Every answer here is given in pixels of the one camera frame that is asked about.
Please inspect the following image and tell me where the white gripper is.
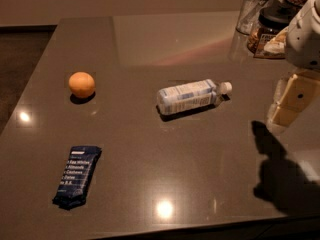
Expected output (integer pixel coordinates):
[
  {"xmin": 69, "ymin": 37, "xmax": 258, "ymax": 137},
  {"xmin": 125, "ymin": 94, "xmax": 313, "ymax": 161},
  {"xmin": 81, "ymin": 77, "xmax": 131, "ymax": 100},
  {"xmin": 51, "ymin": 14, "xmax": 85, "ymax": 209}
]
[{"xmin": 266, "ymin": 0, "xmax": 320, "ymax": 134}]

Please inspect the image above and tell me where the orange fruit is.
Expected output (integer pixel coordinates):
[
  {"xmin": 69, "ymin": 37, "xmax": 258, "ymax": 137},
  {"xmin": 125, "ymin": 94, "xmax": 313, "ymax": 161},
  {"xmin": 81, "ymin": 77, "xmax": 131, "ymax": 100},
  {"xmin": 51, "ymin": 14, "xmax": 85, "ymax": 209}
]
[{"xmin": 68, "ymin": 72, "xmax": 95, "ymax": 99}]

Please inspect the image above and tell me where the black lidded nut jar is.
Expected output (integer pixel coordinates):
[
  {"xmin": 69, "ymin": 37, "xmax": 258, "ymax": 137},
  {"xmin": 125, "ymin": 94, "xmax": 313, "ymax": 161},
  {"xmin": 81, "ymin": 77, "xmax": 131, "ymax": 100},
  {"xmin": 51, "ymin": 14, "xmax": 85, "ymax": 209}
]
[{"xmin": 247, "ymin": 3, "xmax": 295, "ymax": 59}]

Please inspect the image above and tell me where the clear glass cup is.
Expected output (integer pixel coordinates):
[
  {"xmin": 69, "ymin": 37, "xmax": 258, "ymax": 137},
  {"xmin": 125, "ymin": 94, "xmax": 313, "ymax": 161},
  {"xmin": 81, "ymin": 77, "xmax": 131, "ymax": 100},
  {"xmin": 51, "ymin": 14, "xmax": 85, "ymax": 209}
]
[{"xmin": 236, "ymin": 0, "xmax": 272, "ymax": 35}]

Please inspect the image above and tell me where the dark blue snack bar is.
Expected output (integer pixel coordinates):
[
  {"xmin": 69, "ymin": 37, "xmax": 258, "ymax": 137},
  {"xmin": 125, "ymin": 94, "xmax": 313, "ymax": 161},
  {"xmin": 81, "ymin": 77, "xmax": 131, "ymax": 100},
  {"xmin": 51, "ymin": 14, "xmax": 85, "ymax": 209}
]
[{"xmin": 52, "ymin": 146, "xmax": 102, "ymax": 210}]

